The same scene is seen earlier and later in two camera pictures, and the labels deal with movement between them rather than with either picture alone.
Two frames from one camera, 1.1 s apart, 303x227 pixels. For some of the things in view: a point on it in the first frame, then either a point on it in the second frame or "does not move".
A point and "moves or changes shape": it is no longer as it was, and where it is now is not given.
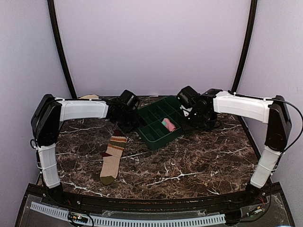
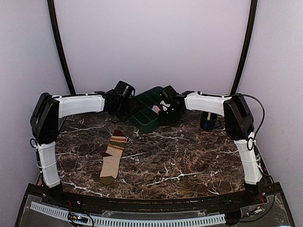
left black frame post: (52, 10) does not move
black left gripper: (128, 129) to (133, 108)
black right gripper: (186, 127) to (167, 121)
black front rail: (78, 201) does not move
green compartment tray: (160, 122) moves or changes shape
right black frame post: (253, 13) does not move
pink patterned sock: (169, 125) to (156, 109)
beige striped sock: (112, 157) does not move
